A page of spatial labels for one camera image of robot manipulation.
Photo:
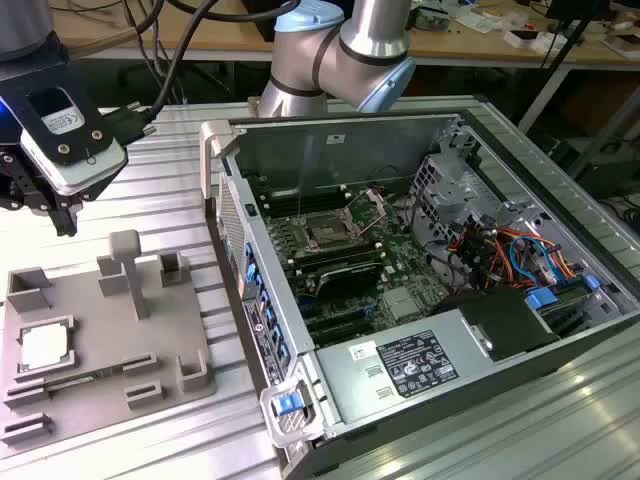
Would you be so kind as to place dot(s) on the silver chipset heatsink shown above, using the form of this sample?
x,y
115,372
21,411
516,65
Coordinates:
x,y
400,304

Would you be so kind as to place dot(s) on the grey parts rack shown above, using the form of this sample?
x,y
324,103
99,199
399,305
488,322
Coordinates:
x,y
115,325

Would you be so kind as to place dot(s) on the grey power supply unit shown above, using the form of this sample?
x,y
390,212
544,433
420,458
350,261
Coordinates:
x,y
345,390

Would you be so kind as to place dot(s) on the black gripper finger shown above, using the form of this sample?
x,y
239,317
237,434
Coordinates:
x,y
65,222
15,187

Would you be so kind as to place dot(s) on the black air duct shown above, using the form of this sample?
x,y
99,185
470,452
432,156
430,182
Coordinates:
x,y
495,315

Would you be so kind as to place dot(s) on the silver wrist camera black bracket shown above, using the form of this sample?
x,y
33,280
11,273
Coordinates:
x,y
100,165

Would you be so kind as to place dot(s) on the white box on desk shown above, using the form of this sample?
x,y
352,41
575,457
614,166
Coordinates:
x,y
542,45

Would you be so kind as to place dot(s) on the green RAM stick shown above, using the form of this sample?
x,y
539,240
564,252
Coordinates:
x,y
85,378

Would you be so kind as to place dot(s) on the small blue clip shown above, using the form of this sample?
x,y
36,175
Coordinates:
x,y
592,282

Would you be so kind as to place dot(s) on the perforated metal drive cage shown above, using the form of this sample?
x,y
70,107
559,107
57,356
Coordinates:
x,y
450,190

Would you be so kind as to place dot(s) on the large blue carrier tab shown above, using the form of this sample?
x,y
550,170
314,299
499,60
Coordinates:
x,y
542,300

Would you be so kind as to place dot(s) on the black slanted pole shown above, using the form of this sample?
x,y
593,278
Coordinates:
x,y
565,42

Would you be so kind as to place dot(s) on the open black PC case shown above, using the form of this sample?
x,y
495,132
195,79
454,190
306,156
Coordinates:
x,y
280,150

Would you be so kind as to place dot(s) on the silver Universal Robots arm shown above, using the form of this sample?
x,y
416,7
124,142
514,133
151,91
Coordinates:
x,y
370,30

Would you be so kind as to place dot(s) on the black expansion slot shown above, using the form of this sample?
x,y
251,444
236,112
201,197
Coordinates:
x,y
345,334
335,320

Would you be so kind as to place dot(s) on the silver square CPU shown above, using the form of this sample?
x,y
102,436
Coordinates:
x,y
45,347

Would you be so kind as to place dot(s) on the black installed RAM module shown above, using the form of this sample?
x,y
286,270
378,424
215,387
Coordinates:
x,y
340,252

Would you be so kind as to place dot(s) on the blue card retention clip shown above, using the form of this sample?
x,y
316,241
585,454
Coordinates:
x,y
271,315
251,262
285,353
262,298
279,333

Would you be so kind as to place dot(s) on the CPU socket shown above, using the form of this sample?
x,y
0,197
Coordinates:
x,y
325,231

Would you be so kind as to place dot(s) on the black RAM slot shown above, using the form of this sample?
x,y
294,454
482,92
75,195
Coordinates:
x,y
300,191
310,202

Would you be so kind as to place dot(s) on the wooden desk with clutter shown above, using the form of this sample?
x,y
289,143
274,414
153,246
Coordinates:
x,y
475,45

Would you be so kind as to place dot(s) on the green motherboard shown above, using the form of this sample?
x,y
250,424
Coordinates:
x,y
400,265

